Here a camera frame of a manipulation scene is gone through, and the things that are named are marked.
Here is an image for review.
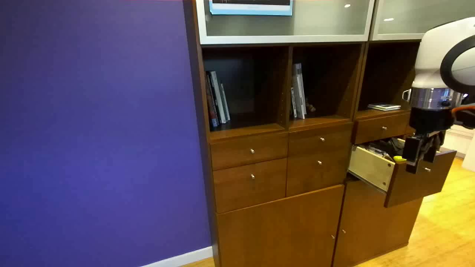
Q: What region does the brown wooden shelf cabinet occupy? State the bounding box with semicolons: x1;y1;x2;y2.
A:
182;0;369;267
331;0;475;267

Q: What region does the brown wooden cabinet door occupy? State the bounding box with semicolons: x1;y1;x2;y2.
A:
215;184;346;267
331;177;427;267

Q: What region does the thin grey upright book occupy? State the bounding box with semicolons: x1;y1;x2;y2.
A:
219;82;233;124

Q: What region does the blue framed picture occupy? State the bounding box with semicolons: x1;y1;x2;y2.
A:
206;0;295;18

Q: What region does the dark upright book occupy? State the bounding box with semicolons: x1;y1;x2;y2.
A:
205;73;219;131

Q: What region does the flat lying white book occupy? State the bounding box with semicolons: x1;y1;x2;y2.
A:
366;103;402;113

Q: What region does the grey book with blue cover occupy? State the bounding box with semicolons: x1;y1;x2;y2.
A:
294;63;307;121

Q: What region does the frosted glass cabinet door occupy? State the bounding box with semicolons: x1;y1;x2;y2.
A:
369;0;475;42
194;0;375;46

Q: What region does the brown wooden drawer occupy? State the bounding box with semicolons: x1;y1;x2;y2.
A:
285;147;351;198
347;137;457;210
286;125;353;159
212;158;288;214
351;112;412;146
209;131;289;171

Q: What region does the white baseboard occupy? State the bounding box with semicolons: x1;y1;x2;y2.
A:
141;245;215;267

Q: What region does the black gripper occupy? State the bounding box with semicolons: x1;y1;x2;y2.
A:
402;104;455;176

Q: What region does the thin pale upright book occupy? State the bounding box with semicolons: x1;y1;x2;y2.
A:
289;87;298;121

